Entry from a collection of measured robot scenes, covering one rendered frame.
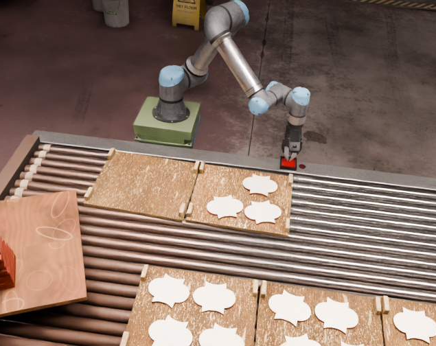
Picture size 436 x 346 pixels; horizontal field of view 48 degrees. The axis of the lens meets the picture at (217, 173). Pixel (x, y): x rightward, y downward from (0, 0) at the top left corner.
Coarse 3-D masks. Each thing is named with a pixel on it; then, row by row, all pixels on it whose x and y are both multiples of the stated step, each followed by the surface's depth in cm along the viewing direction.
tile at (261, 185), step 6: (246, 180) 213; (252, 180) 213; (258, 180) 214; (264, 180) 214; (270, 180) 214; (246, 186) 210; (252, 186) 210; (258, 186) 211; (264, 186) 211; (270, 186) 211; (276, 186) 211; (252, 192) 208; (258, 192) 208; (264, 192) 208; (270, 192) 209
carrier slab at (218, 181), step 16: (208, 176) 215; (224, 176) 216; (240, 176) 216; (272, 176) 217; (288, 176) 218; (208, 192) 208; (224, 192) 208; (240, 192) 209; (288, 192) 210; (288, 208) 203; (208, 224) 196; (224, 224) 195; (240, 224) 195; (272, 224) 196
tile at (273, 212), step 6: (252, 204) 202; (258, 204) 203; (264, 204) 203; (246, 210) 200; (252, 210) 200; (258, 210) 200; (264, 210) 200; (270, 210) 200; (276, 210) 200; (246, 216) 197; (252, 216) 197; (258, 216) 197; (264, 216) 198; (270, 216) 198; (276, 216) 198; (258, 222) 195; (264, 222) 196; (270, 222) 196
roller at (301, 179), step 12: (48, 144) 228; (84, 156) 226; (96, 156) 226; (240, 168) 223; (300, 180) 220; (312, 180) 220; (324, 180) 220; (336, 180) 221; (384, 192) 218; (396, 192) 218; (408, 192) 217; (420, 192) 217; (432, 192) 218
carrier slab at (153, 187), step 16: (112, 160) 220; (128, 160) 221; (144, 160) 221; (160, 160) 222; (112, 176) 212; (128, 176) 212; (144, 176) 213; (160, 176) 214; (176, 176) 214; (192, 176) 215; (96, 192) 204; (112, 192) 205; (128, 192) 205; (144, 192) 206; (160, 192) 206; (176, 192) 207; (112, 208) 198; (128, 208) 198; (144, 208) 199; (160, 208) 199; (176, 208) 200
